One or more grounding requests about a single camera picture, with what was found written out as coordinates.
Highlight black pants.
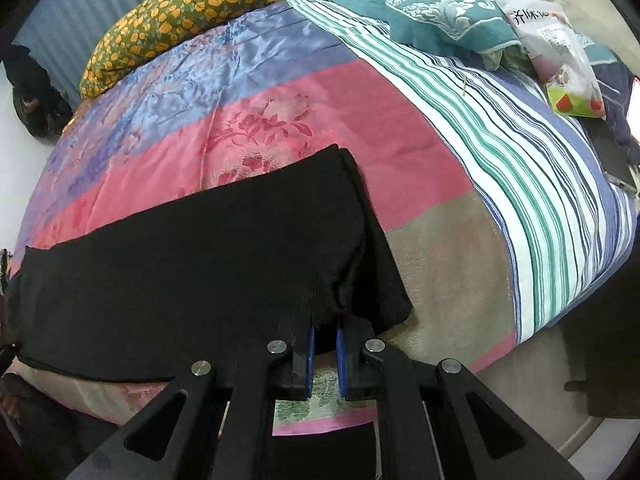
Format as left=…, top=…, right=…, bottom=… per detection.
left=2, top=146, right=412, bottom=382

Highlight striped bed sheet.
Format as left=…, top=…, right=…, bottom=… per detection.
left=284, top=0, right=637, bottom=341

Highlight colourful satin bedspread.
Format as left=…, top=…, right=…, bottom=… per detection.
left=8, top=0, right=522, bottom=436

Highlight dark hanging clothes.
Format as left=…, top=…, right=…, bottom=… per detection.
left=3, top=44, right=73, bottom=140

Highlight white plastic snack bag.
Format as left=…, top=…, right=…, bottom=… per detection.
left=497, top=0, right=606, bottom=119

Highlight teal floral blanket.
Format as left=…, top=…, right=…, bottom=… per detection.
left=334, top=0, right=627, bottom=72

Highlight green orange floral pillow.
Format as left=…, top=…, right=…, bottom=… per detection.
left=79, top=0, right=277, bottom=99

